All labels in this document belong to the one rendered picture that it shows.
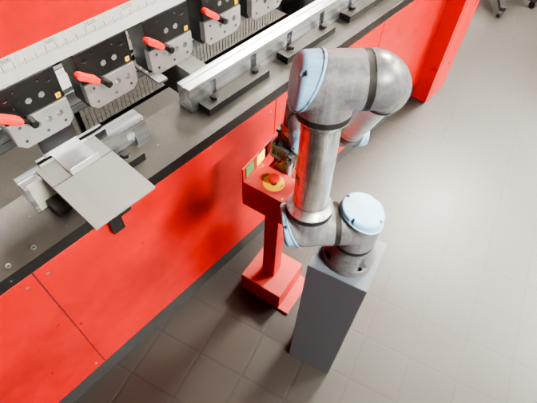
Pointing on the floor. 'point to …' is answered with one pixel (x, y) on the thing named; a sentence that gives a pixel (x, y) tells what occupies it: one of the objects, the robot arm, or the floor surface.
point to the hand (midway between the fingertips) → (289, 174)
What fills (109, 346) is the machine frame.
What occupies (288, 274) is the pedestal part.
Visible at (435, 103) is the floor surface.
